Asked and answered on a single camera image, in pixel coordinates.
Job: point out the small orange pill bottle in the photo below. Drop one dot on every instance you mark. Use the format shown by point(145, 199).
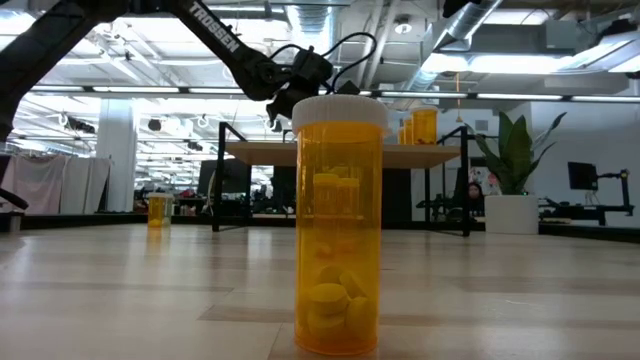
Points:
point(337, 225)

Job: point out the bottles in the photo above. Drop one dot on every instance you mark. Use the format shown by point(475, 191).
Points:
point(171, 210)
point(157, 212)

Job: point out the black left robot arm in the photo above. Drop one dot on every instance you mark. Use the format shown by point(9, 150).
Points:
point(30, 50)

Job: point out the black monitor on arm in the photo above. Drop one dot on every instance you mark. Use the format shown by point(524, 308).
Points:
point(581, 175)

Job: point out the wooden shelf with black legs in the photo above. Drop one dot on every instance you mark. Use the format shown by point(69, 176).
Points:
point(260, 154)

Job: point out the person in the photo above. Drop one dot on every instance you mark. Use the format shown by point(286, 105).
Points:
point(475, 192)

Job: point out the white pillar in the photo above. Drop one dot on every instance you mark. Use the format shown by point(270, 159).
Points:
point(117, 160)

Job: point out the green plant in white pot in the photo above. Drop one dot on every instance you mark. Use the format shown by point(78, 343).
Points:
point(512, 215)

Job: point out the white hanging cloth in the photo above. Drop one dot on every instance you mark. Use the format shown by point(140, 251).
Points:
point(85, 185)

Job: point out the pink hanging cloth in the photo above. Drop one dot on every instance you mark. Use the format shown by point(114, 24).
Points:
point(35, 182)

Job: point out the black desk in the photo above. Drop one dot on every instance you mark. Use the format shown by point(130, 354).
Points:
point(585, 211)

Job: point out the corrugated silver ventilation duct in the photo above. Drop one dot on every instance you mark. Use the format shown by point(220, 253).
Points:
point(310, 25)

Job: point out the smooth silver ventilation duct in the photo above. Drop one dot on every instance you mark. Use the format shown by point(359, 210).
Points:
point(462, 32)

